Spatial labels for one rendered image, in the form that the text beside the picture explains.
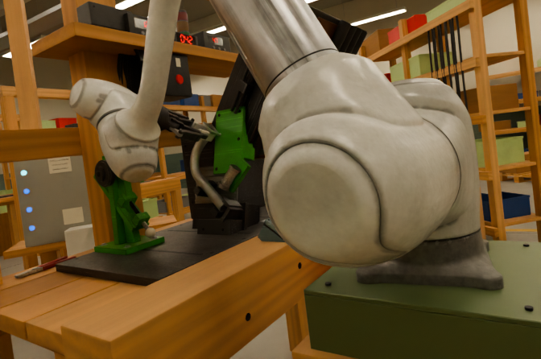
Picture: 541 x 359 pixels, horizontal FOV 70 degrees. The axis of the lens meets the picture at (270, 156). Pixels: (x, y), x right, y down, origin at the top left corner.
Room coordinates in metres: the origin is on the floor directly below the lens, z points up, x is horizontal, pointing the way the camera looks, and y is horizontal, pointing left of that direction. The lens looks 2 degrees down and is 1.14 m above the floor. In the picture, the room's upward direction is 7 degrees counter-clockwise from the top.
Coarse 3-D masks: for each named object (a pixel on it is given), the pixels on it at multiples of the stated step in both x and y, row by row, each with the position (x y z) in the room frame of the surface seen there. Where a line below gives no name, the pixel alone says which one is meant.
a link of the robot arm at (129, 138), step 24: (168, 0) 0.79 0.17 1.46; (168, 24) 0.80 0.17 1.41; (144, 48) 0.81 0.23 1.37; (168, 48) 0.81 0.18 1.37; (144, 72) 0.80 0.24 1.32; (168, 72) 0.82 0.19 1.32; (144, 96) 0.80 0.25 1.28; (120, 120) 0.83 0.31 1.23; (144, 120) 0.82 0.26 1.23; (120, 144) 0.82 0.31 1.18; (144, 144) 0.84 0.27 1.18; (120, 168) 0.82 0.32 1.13; (144, 168) 0.83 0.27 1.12
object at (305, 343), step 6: (306, 336) 0.57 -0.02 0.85; (300, 342) 0.55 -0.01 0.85; (306, 342) 0.55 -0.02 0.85; (300, 348) 0.54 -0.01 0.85; (306, 348) 0.53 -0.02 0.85; (294, 354) 0.53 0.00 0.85; (300, 354) 0.52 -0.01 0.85; (306, 354) 0.52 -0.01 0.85; (312, 354) 0.52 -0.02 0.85; (318, 354) 0.51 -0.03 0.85; (324, 354) 0.51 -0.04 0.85; (330, 354) 0.51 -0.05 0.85; (336, 354) 0.51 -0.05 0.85
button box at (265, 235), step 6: (264, 222) 0.96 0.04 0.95; (270, 222) 0.96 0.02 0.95; (264, 228) 0.96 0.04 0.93; (270, 228) 0.95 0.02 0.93; (258, 234) 0.98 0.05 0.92; (264, 234) 0.97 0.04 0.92; (270, 234) 0.95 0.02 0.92; (276, 234) 0.95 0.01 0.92; (264, 240) 0.97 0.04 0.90; (270, 240) 0.96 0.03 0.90; (276, 240) 0.95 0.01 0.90; (282, 240) 0.94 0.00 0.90
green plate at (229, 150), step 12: (240, 108) 1.21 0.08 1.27; (216, 120) 1.26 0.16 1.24; (228, 120) 1.23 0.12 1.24; (240, 120) 1.20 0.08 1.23; (228, 132) 1.22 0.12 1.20; (240, 132) 1.19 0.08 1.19; (216, 144) 1.24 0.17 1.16; (228, 144) 1.21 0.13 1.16; (240, 144) 1.18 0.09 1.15; (252, 144) 1.24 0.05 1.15; (216, 156) 1.23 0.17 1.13; (228, 156) 1.20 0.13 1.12; (240, 156) 1.17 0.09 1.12; (252, 156) 1.23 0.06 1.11; (216, 168) 1.22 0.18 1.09; (228, 168) 1.19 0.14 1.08
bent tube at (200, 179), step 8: (208, 128) 1.21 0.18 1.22; (200, 144) 1.24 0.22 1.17; (192, 152) 1.24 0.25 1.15; (200, 152) 1.25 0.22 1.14; (192, 160) 1.24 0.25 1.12; (192, 168) 1.23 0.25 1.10; (192, 176) 1.23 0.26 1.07; (200, 176) 1.21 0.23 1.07; (200, 184) 1.19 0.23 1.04; (208, 184) 1.18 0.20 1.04; (208, 192) 1.17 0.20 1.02; (216, 192) 1.16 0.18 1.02; (216, 200) 1.14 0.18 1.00; (224, 208) 1.15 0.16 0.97
